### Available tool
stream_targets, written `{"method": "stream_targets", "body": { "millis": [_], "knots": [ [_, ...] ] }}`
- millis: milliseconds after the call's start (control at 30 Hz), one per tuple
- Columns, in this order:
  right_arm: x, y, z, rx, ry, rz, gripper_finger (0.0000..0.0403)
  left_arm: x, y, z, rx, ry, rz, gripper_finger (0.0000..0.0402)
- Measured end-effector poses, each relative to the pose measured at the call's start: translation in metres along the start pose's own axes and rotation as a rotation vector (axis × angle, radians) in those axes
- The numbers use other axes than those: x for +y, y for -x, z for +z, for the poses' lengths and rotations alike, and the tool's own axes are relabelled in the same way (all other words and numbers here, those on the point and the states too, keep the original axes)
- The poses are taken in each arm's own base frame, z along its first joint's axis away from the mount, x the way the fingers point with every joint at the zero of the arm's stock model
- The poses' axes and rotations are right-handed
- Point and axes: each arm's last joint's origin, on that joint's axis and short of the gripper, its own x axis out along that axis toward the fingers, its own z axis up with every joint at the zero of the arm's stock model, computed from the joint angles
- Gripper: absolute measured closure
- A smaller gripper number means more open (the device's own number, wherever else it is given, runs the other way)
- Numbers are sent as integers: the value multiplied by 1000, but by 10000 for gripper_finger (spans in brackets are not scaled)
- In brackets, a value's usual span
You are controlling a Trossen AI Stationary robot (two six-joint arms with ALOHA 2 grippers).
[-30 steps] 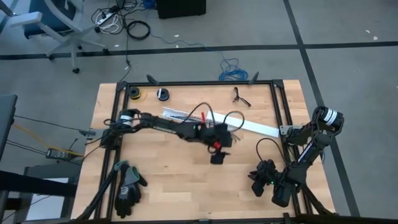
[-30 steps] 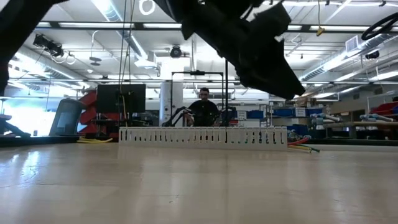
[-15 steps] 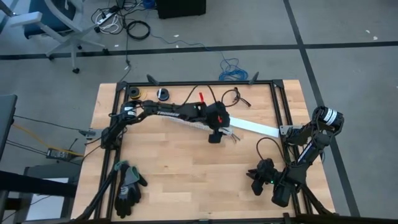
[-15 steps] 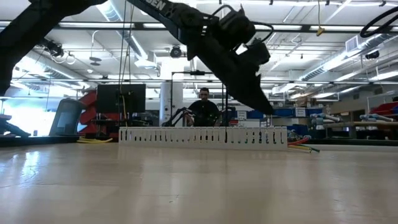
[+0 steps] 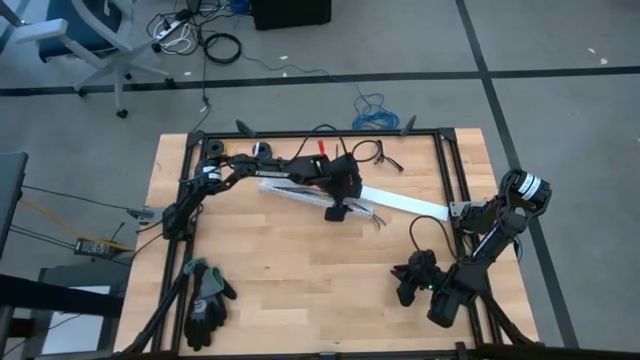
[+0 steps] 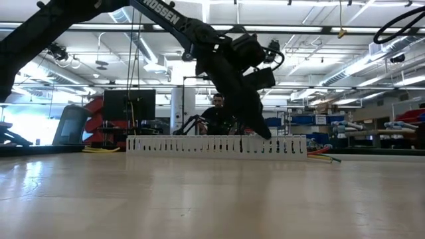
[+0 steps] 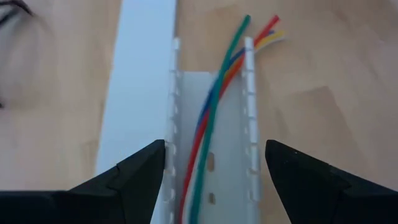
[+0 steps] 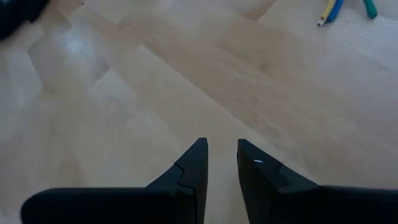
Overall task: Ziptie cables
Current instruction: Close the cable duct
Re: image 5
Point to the white power strip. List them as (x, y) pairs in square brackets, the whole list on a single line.
[(170, 31)]

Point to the black box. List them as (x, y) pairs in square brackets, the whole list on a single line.
[(290, 15)]

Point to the white blue office chair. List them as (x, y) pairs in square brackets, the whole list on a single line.
[(115, 62)]

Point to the black eyeglasses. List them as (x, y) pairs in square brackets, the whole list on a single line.
[(382, 159)]

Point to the black power adapter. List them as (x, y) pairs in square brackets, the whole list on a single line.
[(95, 247)]

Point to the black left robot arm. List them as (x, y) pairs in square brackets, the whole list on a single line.
[(280, 170)]

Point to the white black tape roll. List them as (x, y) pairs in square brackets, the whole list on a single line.
[(261, 151)]

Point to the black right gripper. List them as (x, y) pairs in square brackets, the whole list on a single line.
[(431, 281)]

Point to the grey metal cart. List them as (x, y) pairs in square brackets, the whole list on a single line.
[(75, 275)]

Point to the dark grey desk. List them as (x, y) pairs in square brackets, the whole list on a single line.
[(10, 200)]

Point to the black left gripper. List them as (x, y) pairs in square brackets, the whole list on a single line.
[(345, 180)]

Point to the white duct cover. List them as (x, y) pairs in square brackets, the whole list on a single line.
[(410, 202)]

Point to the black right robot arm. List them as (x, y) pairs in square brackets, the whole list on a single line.
[(490, 240)]

